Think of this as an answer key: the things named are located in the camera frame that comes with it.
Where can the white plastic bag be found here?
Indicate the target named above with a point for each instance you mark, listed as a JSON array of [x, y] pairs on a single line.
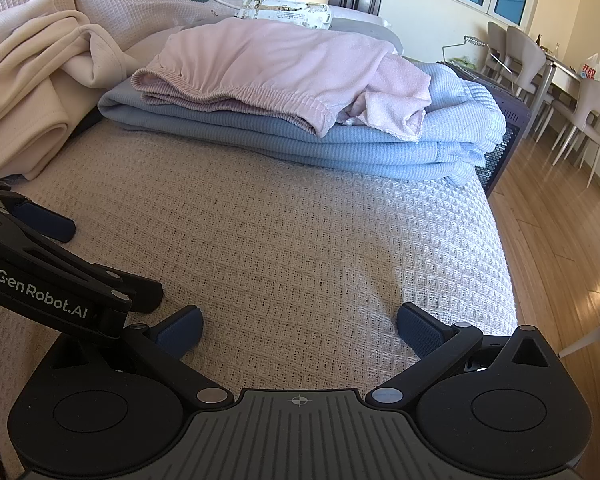
[[592, 67]]

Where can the pale pink pants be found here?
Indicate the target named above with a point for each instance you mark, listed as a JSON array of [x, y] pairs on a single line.
[[280, 65]]

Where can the white power strip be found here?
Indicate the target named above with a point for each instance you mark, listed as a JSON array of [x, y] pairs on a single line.
[[285, 12]]

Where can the grey cushion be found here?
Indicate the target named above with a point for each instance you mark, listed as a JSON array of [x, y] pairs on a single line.
[[365, 27]]

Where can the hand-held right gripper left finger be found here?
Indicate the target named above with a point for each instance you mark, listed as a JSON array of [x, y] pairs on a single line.
[[182, 330]]

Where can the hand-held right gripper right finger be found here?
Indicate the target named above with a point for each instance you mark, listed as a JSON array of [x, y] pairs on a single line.
[[420, 330]]

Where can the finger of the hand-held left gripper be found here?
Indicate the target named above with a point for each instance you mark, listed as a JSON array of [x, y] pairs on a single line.
[[50, 225], [140, 292]]

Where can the cream knit garment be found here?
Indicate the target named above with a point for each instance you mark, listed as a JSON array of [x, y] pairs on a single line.
[[25, 85]]

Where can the beige dining chair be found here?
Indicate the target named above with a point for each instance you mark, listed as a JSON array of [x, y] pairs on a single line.
[[587, 110], [525, 55], [497, 45]]

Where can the dark purple heater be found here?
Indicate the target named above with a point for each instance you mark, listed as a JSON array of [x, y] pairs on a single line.
[[517, 110]]

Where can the dining table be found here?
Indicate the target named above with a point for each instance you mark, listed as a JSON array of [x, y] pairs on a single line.
[[560, 62]]

